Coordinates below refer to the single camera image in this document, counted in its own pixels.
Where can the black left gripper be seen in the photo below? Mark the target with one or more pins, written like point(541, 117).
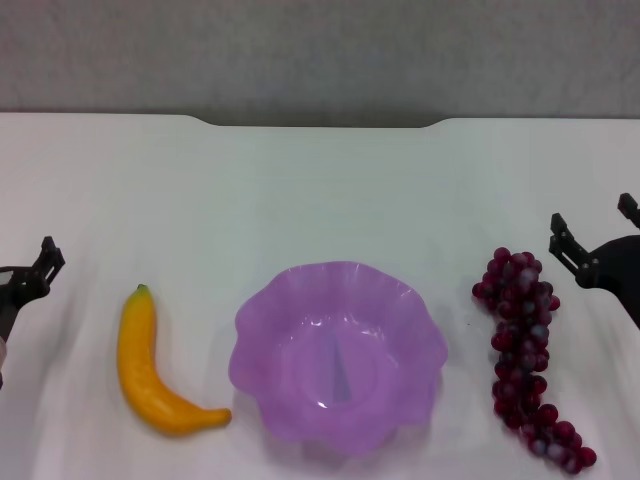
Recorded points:
point(7, 300)

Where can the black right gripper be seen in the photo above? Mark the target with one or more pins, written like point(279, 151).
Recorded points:
point(625, 265)

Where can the dark red grape bunch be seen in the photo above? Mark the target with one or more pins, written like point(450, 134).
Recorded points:
point(520, 320)

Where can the yellow banana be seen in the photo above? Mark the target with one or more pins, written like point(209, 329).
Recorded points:
point(137, 360)

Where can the purple wavy plastic bowl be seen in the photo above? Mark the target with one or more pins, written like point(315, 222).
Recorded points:
point(300, 350)

